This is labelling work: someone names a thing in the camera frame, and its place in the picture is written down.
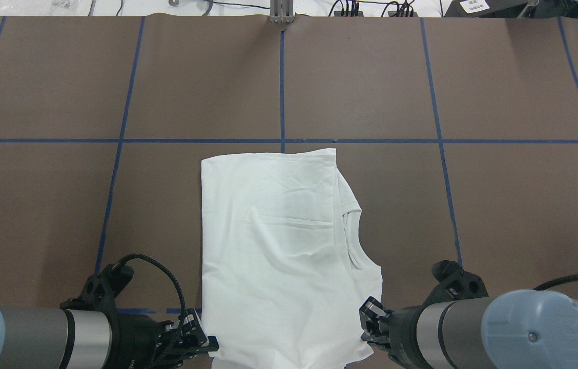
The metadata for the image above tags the black box with label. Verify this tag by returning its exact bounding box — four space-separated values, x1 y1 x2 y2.
444 1 542 18

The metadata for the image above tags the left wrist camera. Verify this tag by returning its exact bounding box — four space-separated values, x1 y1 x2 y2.
59 264 134 314

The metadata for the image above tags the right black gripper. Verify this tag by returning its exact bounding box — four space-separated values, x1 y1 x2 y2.
359 296 423 367

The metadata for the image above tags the aluminium frame post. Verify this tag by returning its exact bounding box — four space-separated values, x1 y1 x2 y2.
270 0 295 24

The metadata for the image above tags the white printed t-shirt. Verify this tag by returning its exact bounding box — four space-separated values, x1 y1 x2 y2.
201 149 383 368

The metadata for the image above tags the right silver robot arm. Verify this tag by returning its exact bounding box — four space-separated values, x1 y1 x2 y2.
359 290 578 368

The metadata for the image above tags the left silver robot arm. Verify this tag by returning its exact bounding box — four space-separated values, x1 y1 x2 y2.
0 306 219 368

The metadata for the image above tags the clear plastic bag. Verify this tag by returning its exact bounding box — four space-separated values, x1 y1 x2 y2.
0 1 95 16

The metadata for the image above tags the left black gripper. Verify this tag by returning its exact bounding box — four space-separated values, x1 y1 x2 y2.
110 309 219 368

